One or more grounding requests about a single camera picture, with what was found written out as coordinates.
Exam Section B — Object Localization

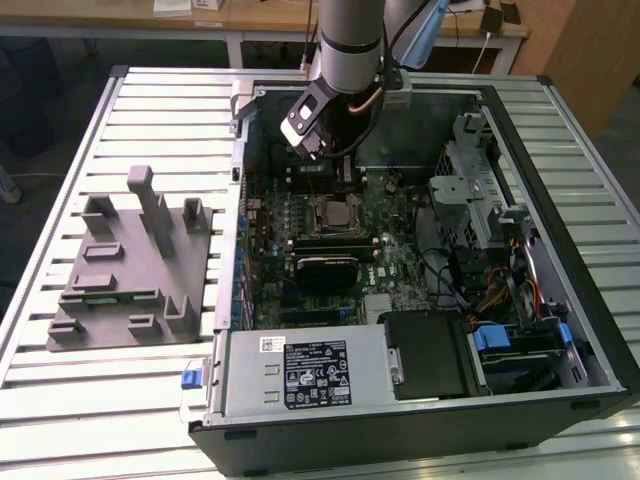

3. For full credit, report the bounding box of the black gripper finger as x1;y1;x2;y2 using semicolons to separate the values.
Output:
335;154;359;195

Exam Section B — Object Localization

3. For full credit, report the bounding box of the metal socket cover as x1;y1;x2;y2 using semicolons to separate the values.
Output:
313;194;365;235

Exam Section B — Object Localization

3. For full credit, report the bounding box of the silver CPU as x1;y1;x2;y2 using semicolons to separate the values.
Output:
321;201;355;230

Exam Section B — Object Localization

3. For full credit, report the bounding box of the CPU socket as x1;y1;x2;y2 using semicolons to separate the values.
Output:
312;193;365;236

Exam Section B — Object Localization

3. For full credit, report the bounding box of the black RAM slot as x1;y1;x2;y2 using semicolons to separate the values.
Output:
287;174;369;182
293;247;376;261
293;237;375;250
287;169;369;177
287;179;369;187
287;184;369;194

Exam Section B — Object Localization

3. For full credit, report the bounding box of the black graphics card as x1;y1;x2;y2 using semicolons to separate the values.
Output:
294;255;360;292

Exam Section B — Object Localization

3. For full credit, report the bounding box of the silver drive cage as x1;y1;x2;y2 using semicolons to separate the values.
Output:
427;112;506;251

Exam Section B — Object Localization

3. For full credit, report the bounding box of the green motherboard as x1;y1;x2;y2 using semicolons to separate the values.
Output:
242;172;451;331

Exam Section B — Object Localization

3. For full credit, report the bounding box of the silver finned heatsink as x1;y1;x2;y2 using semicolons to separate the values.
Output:
364;294;396;326

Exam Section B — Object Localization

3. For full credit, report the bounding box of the black plastic shroud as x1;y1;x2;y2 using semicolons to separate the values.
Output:
382;309;489;401

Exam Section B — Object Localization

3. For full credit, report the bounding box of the black power supply label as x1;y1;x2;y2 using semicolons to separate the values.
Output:
282;339;353;411

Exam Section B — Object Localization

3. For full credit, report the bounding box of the white cardboard box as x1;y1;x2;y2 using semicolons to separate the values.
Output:
152;0;194;15

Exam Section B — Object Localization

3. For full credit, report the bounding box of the blue disk carrier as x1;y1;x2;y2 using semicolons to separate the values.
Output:
472;323;512;355

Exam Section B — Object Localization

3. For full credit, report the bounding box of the grey parts rack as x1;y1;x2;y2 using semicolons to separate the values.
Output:
45;164;215;352

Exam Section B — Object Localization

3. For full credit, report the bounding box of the silver power supply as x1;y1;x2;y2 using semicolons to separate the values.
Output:
219;327;396;419

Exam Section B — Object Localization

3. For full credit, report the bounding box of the wooden cabinet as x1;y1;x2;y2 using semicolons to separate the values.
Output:
509;0;640;139

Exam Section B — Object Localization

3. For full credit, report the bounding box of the black disk bay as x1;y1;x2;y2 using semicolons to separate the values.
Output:
467;319;594;397

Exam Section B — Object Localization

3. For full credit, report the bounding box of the wooden desk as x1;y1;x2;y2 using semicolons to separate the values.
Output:
0;0;531;76

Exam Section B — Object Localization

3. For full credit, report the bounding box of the black open PC case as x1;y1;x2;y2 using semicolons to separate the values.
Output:
178;74;640;479

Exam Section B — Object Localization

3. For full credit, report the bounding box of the green RAM stick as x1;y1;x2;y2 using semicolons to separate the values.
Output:
79;291;164;305

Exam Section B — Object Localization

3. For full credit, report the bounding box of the black cable copper plug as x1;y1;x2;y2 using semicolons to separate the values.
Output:
327;82;389;160

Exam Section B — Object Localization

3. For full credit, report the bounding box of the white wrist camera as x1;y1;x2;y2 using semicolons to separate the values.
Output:
279;92;335;162

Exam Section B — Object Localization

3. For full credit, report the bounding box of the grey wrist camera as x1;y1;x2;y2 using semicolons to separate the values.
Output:
382;67;415;109

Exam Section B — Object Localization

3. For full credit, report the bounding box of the white charging cable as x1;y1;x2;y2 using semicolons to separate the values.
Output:
473;28;496;76

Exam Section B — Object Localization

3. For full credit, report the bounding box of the orange yellow wire bundle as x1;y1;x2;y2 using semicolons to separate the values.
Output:
469;267;544;321

